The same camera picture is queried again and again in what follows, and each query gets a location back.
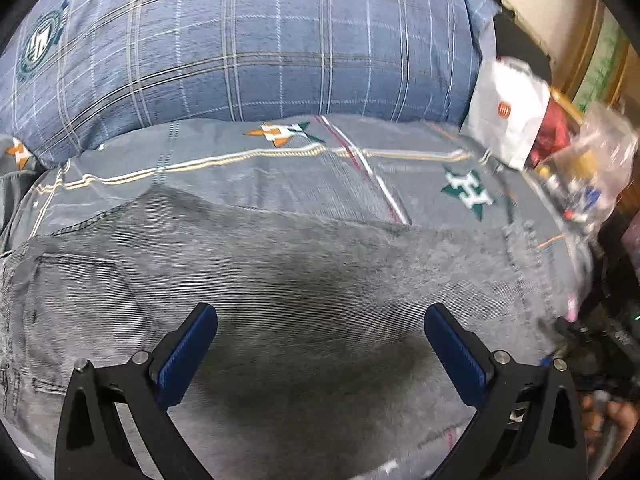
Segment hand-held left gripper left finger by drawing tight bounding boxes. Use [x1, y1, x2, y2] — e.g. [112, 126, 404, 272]
[54, 302, 219, 480]

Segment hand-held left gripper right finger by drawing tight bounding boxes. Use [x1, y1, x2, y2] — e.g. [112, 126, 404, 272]
[424, 303, 587, 480]

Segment grey denim pants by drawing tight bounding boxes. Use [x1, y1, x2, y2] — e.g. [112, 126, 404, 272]
[0, 187, 596, 480]

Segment person's right hand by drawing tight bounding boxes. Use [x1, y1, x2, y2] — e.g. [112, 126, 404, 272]
[582, 392, 640, 463]

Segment clear plastic bag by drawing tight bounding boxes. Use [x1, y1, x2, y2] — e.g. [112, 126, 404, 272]
[537, 101, 640, 235]

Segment red bag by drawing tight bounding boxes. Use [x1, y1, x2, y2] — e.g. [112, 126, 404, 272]
[529, 89, 572, 167]

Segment grey star print bedsheet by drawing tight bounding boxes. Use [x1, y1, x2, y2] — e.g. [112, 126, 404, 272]
[0, 112, 598, 480]

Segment white paper bag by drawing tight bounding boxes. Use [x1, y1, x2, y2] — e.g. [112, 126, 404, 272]
[460, 20, 553, 171]

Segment wooden furniture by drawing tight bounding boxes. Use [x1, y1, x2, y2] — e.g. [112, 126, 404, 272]
[550, 0, 640, 116]

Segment black bag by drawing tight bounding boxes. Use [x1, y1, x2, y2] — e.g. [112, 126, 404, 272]
[492, 7, 556, 83]

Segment blue plaid pillow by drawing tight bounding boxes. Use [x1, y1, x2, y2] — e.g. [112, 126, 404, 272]
[0, 0, 503, 168]

